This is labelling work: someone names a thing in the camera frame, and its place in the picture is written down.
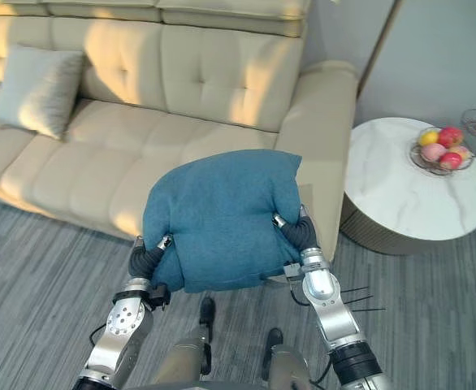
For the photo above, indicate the cream leather sofa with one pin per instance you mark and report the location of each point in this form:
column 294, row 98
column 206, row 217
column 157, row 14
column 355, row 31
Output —
column 173, row 122

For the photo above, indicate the teal blue cushion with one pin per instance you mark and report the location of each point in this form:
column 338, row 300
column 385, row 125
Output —
column 221, row 215

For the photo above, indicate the robot leg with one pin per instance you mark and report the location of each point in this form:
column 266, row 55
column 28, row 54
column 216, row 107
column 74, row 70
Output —
column 185, row 361
column 286, row 365

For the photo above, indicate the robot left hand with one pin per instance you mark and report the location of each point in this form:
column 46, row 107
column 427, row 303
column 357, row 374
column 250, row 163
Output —
column 142, row 262

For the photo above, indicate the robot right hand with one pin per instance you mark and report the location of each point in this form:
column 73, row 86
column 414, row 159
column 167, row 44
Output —
column 303, row 235

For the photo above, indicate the small red apple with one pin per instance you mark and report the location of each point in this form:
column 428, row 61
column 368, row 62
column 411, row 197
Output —
column 451, row 160

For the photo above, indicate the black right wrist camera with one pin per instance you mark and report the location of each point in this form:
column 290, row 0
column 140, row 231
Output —
column 292, row 271

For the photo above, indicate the pink peach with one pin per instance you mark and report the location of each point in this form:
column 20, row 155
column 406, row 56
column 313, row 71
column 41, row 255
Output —
column 433, row 152

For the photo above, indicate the light grey cushion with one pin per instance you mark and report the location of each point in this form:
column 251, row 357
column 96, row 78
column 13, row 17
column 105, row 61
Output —
column 39, row 93

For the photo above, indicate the robot right leg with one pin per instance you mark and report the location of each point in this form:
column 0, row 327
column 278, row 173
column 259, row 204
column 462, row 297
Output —
column 286, row 365

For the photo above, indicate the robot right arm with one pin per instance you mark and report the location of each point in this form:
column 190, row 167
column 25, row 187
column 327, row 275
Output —
column 335, row 317

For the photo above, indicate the beige slanted pole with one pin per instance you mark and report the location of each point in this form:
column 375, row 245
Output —
column 378, row 44

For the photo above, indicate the robot left leg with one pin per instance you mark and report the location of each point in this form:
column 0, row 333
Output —
column 185, row 361

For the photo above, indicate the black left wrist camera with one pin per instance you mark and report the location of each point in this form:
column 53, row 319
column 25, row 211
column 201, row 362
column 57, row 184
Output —
column 160, row 296

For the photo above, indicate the large red apple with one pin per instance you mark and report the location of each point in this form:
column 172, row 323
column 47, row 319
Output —
column 450, row 136

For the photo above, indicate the yellow fruit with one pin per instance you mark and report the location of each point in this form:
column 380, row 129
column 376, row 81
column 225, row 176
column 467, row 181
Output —
column 429, row 138

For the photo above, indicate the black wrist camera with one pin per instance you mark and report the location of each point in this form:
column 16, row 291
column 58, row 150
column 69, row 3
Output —
column 292, row 271
column 160, row 296

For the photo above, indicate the round white marble side table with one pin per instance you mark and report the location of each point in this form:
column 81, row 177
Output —
column 400, row 199

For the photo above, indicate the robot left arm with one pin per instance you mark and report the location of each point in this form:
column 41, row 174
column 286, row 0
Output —
column 120, row 325

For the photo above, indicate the pale peach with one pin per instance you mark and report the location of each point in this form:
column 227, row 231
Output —
column 464, row 153

